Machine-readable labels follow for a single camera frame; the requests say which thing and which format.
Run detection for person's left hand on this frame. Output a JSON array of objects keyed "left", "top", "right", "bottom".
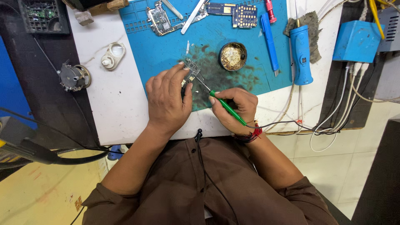
[{"left": 145, "top": 61, "right": 194, "bottom": 135}]

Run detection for person's right hand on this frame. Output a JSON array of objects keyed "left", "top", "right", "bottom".
[{"left": 208, "top": 87, "right": 259, "bottom": 136}]

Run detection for green handled probe tool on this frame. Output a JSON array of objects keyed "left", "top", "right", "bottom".
[{"left": 195, "top": 76, "right": 248, "bottom": 127}]

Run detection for small phone circuit board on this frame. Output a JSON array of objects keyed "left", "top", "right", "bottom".
[{"left": 181, "top": 57, "right": 202, "bottom": 89}]

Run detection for round tin of flux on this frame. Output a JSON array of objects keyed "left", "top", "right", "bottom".
[{"left": 218, "top": 42, "right": 248, "bottom": 72}]

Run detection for white plastic housing part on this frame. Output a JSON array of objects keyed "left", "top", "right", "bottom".
[{"left": 101, "top": 42, "right": 126, "bottom": 71}]

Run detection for blue utility knife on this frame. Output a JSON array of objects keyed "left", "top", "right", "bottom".
[{"left": 261, "top": 12, "right": 280, "bottom": 77}]

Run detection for blue plastic object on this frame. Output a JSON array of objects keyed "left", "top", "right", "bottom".
[{"left": 107, "top": 144, "right": 124, "bottom": 162}]

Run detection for blue silicone work mat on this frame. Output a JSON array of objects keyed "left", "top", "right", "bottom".
[{"left": 119, "top": 0, "right": 293, "bottom": 112}]

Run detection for metal framed phone board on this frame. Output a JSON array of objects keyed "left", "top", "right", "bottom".
[{"left": 145, "top": 1, "right": 176, "bottom": 37}]

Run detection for silver metal tweezers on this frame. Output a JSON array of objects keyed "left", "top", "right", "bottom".
[{"left": 181, "top": 0, "right": 210, "bottom": 35}]

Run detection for white plastic tweezers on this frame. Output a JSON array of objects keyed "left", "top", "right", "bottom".
[{"left": 161, "top": 0, "right": 184, "bottom": 21}]

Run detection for blue keypad circuit board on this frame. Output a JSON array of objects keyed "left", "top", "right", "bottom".
[{"left": 206, "top": 2, "right": 258, "bottom": 29}]

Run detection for small grey round motor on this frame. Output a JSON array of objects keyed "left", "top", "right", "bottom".
[{"left": 58, "top": 62, "right": 92, "bottom": 92}]

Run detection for brown shirt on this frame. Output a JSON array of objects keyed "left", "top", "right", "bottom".
[{"left": 81, "top": 136, "right": 340, "bottom": 225}]

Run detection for dirty grey sponge cloth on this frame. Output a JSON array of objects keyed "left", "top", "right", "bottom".
[{"left": 283, "top": 11, "right": 323, "bottom": 64}]

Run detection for white stone chunk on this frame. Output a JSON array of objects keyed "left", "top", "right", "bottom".
[{"left": 74, "top": 10, "right": 94, "bottom": 26}]

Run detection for blue charger box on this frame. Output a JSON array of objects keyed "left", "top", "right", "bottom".
[{"left": 332, "top": 20, "right": 377, "bottom": 64}]

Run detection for black grid tray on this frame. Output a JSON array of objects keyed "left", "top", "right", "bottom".
[{"left": 17, "top": 0, "right": 70, "bottom": 35}]

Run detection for grey power supply unit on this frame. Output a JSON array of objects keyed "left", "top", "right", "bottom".
[{"left": 376, "top": 6, "right": 400, "bottom": 53}]

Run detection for red thread bracelet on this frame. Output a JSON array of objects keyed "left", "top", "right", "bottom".
[{"left": 232, "top": 120, "right": 263, "bottom": 144}]

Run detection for black probe cable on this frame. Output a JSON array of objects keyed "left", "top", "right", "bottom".
[{"left": 245, "top": 120, "right": 342, "bottom": 136}]

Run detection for beige braided cable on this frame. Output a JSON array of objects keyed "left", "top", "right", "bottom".
[{"left": 264, "top": 82, "right": 296, "bottom": 134}]

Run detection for black neck cord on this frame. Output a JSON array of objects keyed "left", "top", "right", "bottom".
[{"left": 194, "top": 128, "right": 240, "bottom": 225}]

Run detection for blue handled soldering iron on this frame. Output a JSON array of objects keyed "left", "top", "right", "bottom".
[{"left": 289, "top": 17, "right": 314, "bottom": 86}]

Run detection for white charger cable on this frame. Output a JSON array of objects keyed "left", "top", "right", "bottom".
[
  {"left": 309, "top": 62, "right": 352, "bottom": 153},
  {"left": 325, "top": 62, "right": 370, "bottom": 133},
  {"left": 312, "top": 62, "right": 363, "bottom": 135}
]

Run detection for red screwdriver handle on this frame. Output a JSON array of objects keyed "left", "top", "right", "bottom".
[{"left": 265, "top": 0, "right": 278, "bottom": 24}]

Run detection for black hot air hose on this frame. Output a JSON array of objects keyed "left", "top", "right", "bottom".
[{"left": 0, "top": 116, "right": 109, "bottom": 171}]

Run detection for yellow cable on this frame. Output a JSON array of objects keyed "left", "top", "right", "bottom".
[{"left": 368, "top": 0, "right": 400, "bottom": 40}]

